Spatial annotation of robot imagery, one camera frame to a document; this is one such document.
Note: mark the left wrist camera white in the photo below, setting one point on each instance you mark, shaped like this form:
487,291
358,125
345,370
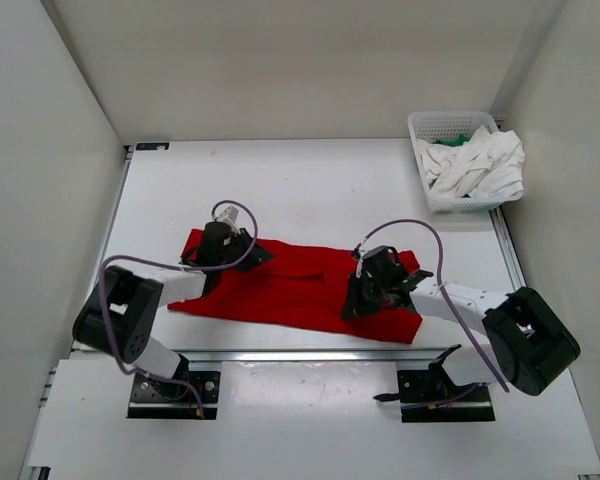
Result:
228,216

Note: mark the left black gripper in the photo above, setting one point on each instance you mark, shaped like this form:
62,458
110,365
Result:
257,256

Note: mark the dark label sticker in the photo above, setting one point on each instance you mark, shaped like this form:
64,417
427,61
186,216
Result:
152,146

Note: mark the red t-shirt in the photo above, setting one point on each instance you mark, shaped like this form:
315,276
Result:
301,287

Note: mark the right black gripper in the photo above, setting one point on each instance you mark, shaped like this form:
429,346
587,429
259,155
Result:
354,305

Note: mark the green garment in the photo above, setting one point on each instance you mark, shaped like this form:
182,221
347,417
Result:
460,140

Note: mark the white t-shirt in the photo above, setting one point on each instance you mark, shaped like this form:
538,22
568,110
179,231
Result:
487,165

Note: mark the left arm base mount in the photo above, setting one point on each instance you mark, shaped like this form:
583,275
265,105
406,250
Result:
153,400

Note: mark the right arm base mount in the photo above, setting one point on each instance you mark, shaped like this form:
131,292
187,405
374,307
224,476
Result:
430,396

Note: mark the white plastic basket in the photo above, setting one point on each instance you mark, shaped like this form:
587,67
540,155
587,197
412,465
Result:
432,125

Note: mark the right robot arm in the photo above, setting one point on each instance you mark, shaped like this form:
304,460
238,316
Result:
515,337

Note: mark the aluminium rail front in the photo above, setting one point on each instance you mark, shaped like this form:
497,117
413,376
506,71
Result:
314,355

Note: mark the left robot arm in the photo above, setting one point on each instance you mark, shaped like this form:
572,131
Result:
118,317

